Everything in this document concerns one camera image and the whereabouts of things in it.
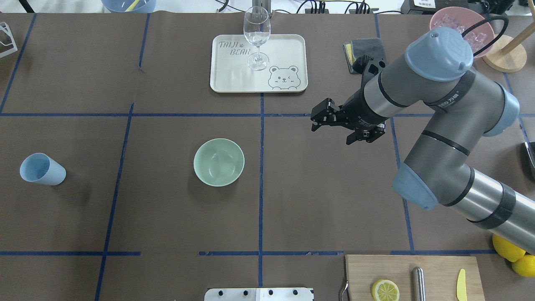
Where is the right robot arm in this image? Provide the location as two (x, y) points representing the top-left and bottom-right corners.
(311, 27), (535, 255)

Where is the steel muddler black cap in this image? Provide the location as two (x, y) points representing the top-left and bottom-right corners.
(412, 267), (426, 301)

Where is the steel ice scoop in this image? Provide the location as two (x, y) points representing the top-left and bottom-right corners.
(523, 142), (535, 180)

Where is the wooden cup stand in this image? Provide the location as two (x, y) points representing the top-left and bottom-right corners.
(483, 23), (535, 73)

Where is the yellow lemon oval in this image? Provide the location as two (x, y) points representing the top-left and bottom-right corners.
(492, 234), (526, 263)

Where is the cream bear tray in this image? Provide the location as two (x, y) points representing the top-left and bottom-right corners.
(210, 34), (309, 93)

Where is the half lemon slice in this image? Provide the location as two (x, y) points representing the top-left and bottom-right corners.
(370, 279), (400, 301)

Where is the pink bowl of ice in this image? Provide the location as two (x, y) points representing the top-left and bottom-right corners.
(430, 6), (495, 59)

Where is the clear wine glass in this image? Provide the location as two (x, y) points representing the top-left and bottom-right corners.
(243, 5), (271, 71)

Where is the wooden cutting board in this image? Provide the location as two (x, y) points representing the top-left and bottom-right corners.
(345, 255), (485, 301)

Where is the grey yellow folded cloth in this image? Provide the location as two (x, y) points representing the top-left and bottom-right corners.
(342, 38), (387, 74)

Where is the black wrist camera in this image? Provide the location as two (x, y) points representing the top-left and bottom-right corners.
(353, 55), (388, 88)

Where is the yellow plastic knife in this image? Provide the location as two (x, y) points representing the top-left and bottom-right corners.
(456, 268), (468, 301)

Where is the light blue cup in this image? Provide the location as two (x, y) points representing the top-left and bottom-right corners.
(19, 153), (66, 186)

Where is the blue basin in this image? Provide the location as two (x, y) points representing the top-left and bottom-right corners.
(101, 0), (158, 13)

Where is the yellow lemon round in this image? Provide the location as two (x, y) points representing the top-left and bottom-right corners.
(511, 255), (535, 278)

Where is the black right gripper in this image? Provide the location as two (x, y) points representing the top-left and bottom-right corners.
(310, 90), (387, 145)

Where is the green bowl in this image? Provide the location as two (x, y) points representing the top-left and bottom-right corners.
(193, 138), (246, 187)

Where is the white wire rack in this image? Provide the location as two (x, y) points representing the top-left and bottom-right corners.
(0, 22), (18, 58)

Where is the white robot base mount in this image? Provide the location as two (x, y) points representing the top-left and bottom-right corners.
(204, 287), (315, 301)

